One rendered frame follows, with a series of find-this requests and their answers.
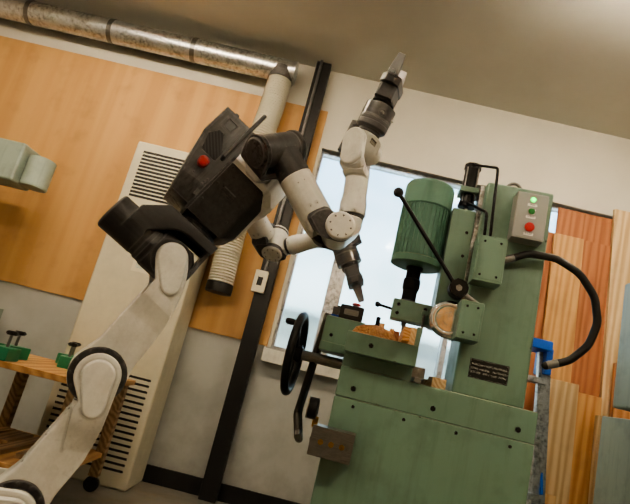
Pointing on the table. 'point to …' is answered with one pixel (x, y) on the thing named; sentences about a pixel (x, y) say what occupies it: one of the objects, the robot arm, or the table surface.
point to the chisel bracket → (409, 312)
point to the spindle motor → (420, 201)
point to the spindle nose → (411, 283)
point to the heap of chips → (375, 331)
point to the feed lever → (458, 288)
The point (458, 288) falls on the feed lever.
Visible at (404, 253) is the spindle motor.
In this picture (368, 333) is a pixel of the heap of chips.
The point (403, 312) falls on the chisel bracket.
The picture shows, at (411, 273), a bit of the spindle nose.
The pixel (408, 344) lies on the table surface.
